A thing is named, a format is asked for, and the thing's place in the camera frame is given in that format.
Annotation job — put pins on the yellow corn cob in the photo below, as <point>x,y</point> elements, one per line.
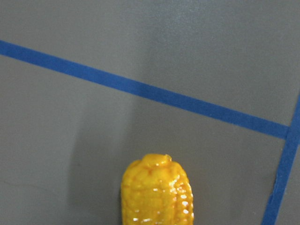
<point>155,190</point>

